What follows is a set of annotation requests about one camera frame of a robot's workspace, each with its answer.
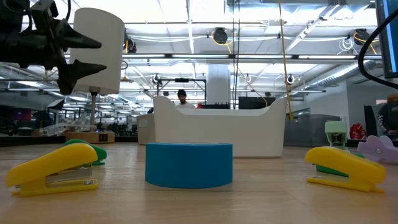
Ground blue tape roll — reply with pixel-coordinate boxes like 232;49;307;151
144;142;234;190

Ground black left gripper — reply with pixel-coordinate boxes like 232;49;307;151
0;19;108;96

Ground yellow stapler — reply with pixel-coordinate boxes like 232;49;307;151
304;146;387;193
4;142;100;197

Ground white plastic bin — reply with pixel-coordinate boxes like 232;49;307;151
152;95;287;159

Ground black ceiling cable reel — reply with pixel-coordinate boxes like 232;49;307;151
354;28;371;46
213;27;229;45
125;37;137;54

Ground red bag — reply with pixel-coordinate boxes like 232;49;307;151
349;123;367;140

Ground transparent grey plastic bin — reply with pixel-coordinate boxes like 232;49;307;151
283;113;341;147

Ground mint green staple remover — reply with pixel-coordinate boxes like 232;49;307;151
325;120;348;151

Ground purple staple remover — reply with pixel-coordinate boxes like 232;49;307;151
356;134;398;165

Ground thick black cable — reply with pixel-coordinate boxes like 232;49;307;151
357;7;398;91

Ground yellow hanging cord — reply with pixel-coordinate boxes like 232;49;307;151
278;0;295;121

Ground white lamp with wooden base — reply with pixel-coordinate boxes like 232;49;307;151
64;7;126;144

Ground black hanging cables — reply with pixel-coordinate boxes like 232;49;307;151
232;0;242;110

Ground dark background screen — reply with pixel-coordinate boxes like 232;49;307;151
238;96;277;110

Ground black metal frame rig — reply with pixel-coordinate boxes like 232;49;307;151
157;77;208;105

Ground computer monitor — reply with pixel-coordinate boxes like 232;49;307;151
374;0;398;79

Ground person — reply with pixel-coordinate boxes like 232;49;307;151
175;89;197;109

